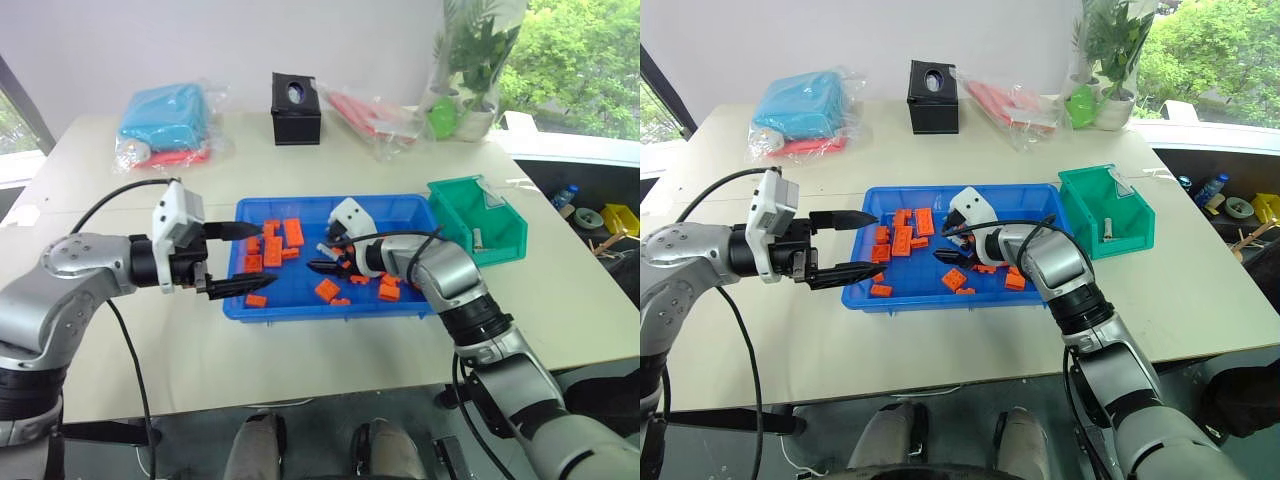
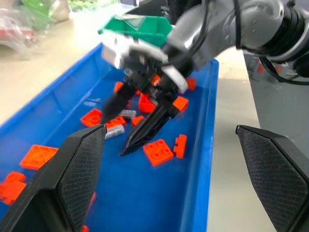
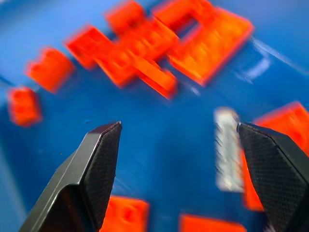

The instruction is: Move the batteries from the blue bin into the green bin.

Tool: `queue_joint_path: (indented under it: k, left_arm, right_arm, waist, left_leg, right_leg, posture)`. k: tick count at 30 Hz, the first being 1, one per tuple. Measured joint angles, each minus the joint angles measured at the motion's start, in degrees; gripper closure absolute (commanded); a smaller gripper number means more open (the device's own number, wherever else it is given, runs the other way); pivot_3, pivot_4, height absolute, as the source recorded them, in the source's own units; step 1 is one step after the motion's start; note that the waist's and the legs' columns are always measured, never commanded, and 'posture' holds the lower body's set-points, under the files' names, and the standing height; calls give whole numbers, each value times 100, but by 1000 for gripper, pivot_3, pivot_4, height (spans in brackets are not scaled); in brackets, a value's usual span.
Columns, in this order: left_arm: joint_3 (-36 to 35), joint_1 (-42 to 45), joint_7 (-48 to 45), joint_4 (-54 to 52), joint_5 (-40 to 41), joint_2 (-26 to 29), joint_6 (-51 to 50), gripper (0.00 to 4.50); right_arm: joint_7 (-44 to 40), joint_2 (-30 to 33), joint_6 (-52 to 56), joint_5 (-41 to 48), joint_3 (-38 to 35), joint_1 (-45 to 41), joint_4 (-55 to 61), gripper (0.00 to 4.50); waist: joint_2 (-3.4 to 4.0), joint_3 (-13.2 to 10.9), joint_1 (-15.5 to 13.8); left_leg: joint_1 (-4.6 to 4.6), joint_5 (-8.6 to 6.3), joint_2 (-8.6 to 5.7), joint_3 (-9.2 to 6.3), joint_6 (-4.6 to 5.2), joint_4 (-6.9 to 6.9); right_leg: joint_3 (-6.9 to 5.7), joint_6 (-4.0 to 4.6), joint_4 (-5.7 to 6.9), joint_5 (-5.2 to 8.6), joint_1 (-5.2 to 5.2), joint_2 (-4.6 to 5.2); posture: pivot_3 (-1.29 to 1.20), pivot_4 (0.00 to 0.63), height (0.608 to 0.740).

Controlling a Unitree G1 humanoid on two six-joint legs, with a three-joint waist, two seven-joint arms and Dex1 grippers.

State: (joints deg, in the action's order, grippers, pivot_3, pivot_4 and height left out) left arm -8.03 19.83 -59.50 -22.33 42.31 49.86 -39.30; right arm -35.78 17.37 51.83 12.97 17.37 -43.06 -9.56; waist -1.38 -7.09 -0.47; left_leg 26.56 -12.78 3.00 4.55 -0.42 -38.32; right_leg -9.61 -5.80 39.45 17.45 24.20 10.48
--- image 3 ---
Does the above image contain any grey building brick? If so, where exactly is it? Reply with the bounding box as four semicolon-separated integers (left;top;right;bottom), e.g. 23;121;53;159
213;107;245;193

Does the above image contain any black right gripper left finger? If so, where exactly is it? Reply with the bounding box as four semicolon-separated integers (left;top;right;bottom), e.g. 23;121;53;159
19;121;123;232

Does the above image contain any small orange plastic block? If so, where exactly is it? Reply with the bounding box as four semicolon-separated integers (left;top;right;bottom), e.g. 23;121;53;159
7;86;43;128

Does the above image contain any flat orange plastic part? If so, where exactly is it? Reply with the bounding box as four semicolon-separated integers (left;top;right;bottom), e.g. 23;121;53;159
93;18;180;88

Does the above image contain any blue plastic bin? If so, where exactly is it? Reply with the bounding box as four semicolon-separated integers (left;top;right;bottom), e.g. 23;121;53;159
0;0;309;232

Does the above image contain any long orange bar part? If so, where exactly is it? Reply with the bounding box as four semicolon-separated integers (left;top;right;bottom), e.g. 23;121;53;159
132;55;179;100

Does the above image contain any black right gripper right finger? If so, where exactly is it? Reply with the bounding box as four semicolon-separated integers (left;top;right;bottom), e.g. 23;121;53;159
237;122;309;232

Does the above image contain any large orange frame part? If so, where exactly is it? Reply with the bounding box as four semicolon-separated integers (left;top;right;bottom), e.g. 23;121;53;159
152;0;256;87

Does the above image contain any orange block with hole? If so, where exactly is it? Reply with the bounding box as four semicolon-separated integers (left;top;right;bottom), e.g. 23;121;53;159
100;195;151;232

